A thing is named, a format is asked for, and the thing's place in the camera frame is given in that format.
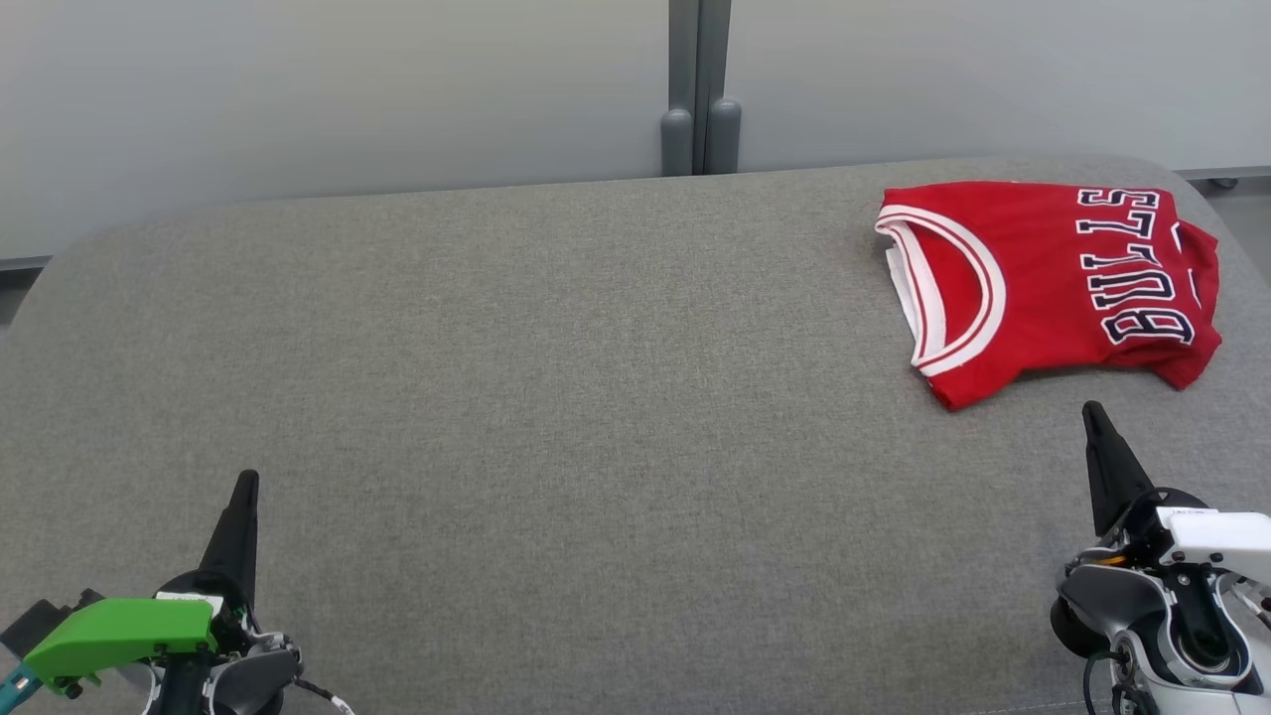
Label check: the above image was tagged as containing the red Bulls basketball jersey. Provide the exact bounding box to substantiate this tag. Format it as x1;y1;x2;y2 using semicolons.
874;181;1223;411

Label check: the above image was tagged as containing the left camera cable teal plug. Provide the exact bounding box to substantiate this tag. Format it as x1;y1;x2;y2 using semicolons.
0;663;43;708

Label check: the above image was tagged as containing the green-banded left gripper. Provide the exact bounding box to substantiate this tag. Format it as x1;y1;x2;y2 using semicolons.
22;470;261;690

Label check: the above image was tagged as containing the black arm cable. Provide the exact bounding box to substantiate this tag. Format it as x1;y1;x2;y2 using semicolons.
294;675;355;715
1080;647;1133;715

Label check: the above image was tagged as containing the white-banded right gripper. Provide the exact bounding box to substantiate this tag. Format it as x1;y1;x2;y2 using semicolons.
1081;400;1271;571

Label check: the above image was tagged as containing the grey partition post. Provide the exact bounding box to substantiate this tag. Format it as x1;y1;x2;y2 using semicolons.
668;0;734;176

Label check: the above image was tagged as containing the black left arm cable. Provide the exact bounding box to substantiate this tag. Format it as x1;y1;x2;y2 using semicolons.
294;675;355;715

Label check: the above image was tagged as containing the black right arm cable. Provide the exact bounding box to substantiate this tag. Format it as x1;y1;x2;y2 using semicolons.
1080;647;1133;715

